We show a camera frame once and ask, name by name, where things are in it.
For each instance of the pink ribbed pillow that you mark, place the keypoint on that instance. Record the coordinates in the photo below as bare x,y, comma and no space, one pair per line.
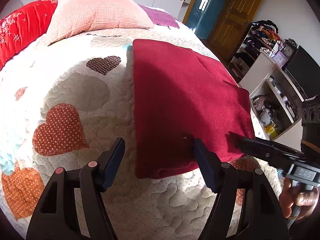
97,12

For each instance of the purple pillow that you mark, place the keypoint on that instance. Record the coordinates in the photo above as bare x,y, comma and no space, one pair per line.
162,17

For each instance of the red floral quilt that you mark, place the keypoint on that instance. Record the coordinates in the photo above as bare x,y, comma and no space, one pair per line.
17,35

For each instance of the black television screen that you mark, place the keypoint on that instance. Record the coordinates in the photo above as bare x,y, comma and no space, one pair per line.
305,70

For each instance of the dark red shirt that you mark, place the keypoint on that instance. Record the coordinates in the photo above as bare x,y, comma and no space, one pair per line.
180,100

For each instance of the open shelf with clothes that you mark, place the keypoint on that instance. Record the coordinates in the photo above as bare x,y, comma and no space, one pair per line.
246,47

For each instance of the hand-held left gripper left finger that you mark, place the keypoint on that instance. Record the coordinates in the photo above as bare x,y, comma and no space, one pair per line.
113,162

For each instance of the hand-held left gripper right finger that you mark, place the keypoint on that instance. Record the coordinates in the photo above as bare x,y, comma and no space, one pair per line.
206,165

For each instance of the yellow container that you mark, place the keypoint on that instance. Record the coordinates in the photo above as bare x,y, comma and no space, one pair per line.
271,130

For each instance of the white shelf unit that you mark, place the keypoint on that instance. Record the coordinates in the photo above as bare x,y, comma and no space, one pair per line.
262,67

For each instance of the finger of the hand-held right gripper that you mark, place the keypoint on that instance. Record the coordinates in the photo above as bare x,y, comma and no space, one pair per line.
260,148

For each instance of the person's right hand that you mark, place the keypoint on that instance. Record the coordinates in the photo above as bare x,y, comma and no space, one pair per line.
303,200

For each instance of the patchwork heart bedspread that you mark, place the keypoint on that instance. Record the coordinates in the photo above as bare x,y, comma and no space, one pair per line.
82,85

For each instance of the blue door with window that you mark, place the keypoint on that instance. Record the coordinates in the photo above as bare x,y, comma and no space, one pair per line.
210,7

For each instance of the brown wooden door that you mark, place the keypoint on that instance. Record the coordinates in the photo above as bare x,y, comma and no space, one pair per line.
237,17

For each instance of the purple alarm clock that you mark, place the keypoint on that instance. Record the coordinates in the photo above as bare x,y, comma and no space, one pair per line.
285,55

